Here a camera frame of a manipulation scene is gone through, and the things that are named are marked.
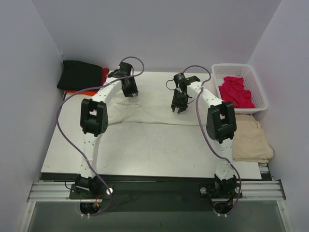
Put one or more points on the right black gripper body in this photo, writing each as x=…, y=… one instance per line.
x=179, y=102

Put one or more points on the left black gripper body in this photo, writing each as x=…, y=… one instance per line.
x=130, y=87

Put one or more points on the cream white t-shirt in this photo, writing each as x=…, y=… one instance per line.
x=150, y=106

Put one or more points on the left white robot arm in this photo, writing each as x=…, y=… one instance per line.
x=94, y=122

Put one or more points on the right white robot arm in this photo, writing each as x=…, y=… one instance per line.
x=216, y=118

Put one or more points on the red folded t-shirt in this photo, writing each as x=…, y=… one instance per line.
x=104, y=75

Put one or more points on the orange folded t-shirt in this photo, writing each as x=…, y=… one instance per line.
x=88, y=92

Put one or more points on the magenta crumpled t-shirt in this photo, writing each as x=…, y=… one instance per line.
x=233, y=90

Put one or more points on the black folded t-shirt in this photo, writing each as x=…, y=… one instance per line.
x=78, y=75

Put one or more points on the white plastic basket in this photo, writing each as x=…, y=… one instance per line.
x=251, y=83

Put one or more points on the beige folded cloth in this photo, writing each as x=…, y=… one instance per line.
x=250, y=142

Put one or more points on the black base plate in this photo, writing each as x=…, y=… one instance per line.
x=187, y=203

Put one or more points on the aluminium mounting rail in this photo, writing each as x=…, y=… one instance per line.
x=249, y=190

